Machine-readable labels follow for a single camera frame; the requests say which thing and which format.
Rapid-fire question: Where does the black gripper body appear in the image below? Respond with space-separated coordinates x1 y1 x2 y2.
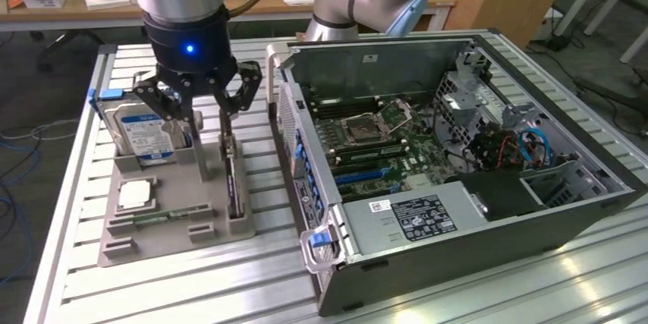
143 5 239 94

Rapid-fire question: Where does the Nvidia graphics card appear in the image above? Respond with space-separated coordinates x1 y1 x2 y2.
218 109 246 222

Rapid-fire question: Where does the black RAM slot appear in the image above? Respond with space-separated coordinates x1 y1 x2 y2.
312 101 382 112
310 93 380 104
314 108 382 119

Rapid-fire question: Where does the blue expansion slot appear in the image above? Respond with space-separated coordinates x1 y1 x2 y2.
331 166 387 185

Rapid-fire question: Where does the hard disk with blue label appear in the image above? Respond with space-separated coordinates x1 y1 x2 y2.
88 88 196 168

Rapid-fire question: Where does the black office chair base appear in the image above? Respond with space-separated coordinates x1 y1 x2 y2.
30 30 108 73

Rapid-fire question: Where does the CPU socket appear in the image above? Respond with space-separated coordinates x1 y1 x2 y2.
340 111 387 143

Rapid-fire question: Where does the CPU with silver lid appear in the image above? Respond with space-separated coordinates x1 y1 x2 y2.
116 178 156 211

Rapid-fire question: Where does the metal socket cover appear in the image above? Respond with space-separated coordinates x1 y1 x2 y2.
376 96 415 121

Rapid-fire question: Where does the installed black RAM stick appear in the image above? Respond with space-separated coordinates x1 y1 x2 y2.
332 143 410 165

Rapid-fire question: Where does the green loose RAM stick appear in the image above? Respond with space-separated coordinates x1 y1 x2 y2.
132 208 204 223

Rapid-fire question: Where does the grey printed parts rack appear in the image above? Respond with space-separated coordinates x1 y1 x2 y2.
98 107 259 268

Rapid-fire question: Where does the green motherboard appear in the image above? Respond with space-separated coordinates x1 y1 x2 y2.
302 84 474 204

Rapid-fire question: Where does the blue case release latch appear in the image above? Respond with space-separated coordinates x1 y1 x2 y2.
307 231 331 252

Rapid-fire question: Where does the tall metal drive cage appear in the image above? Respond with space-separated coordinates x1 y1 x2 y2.
434 49 514 128

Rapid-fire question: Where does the grey power supply unit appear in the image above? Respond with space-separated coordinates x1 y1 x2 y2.
335 181 491 261

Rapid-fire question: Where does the black plastic air shroud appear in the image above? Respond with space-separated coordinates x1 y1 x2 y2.
459 170 550 223

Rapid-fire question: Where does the black power adapter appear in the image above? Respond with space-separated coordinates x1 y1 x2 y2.
546 33 572 52

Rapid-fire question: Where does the black open PC case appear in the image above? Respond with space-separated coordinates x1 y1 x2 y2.
266 27 648 318

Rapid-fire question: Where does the grey metal disk bay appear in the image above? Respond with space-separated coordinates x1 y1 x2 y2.
518 156 610 212

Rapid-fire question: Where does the white floor cable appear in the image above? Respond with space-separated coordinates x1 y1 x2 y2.
0 118 78 143

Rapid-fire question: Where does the blue floor cable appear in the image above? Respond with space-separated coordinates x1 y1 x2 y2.
0 137 43 284

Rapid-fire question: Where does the black wire bundle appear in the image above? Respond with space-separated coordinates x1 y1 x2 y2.
444 122 523 173

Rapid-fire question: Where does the red thin wire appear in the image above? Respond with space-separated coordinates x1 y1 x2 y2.
496 132 524 166

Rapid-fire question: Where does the blue data wire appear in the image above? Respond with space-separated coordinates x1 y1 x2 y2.
518 127 556 168

